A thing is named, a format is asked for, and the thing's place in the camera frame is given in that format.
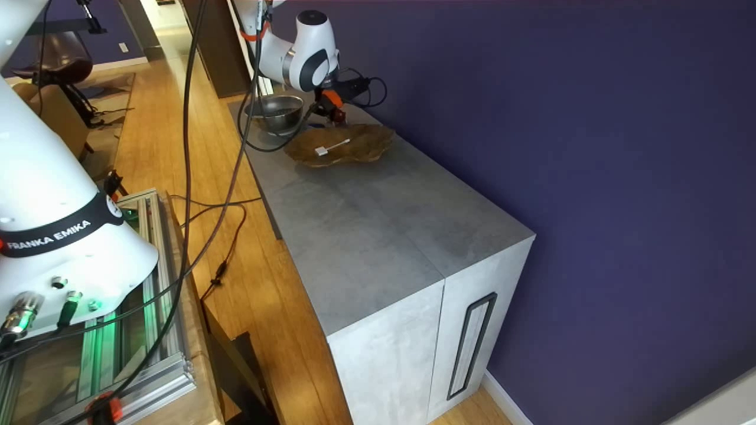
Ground black cabinet door handle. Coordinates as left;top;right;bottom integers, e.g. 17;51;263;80
447;292;498;401

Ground grey cabinet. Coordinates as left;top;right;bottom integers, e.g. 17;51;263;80
227;97;536;425

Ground brown saddle stool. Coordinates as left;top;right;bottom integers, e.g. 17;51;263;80
11;31;108;128

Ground dark wooden cabinet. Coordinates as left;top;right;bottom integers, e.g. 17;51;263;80
179;0;253;99

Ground small white adapter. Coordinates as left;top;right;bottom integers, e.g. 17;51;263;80
314;138;351;156

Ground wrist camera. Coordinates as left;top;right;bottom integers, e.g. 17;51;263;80
333;77;372;100

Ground leaf-shaped wooden tray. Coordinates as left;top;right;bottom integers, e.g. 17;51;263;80
284;123;396;169

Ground black cable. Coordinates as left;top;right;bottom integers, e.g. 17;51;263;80
168;194;263;230

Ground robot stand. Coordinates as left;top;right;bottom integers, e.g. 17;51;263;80
0;188;224;425

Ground grey cabinet door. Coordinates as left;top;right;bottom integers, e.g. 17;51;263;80
426;236;536;422

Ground metal bowl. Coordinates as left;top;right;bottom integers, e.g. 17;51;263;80
245;94;305;136

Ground red cable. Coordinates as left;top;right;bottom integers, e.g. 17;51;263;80
200;204;247;303

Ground black flat panel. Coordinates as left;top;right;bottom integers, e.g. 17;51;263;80
201;300;279;425

